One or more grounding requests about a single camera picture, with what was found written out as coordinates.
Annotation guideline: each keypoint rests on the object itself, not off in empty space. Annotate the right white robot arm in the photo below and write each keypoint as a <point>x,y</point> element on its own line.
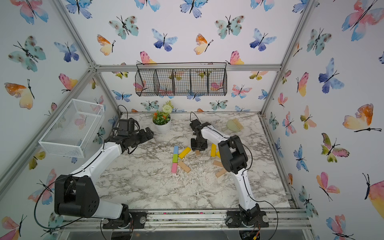
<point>234,160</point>

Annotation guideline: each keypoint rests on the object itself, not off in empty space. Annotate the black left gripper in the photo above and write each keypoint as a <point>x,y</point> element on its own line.
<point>145,137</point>

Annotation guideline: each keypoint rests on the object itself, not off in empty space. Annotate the white pot with plant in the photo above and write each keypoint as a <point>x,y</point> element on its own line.
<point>162,119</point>

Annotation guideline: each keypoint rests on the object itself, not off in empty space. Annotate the green block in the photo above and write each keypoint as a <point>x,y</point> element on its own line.
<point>175,158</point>

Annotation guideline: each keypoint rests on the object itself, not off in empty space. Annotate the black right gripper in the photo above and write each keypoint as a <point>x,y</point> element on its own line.
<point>204,145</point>

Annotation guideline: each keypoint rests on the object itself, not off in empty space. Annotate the pink block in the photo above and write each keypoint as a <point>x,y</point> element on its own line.
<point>174,168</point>

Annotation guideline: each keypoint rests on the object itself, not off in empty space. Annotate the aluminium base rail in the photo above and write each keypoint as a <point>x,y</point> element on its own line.
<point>219,219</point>

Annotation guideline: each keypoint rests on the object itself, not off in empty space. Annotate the white mesh wall basket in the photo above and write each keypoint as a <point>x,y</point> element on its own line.
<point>72,130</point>

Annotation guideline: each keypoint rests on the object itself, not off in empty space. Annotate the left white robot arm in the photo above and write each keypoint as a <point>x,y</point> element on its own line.
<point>76,194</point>

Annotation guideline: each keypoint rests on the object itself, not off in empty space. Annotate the black wire wall basket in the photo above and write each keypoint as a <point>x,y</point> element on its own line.
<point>181,79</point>

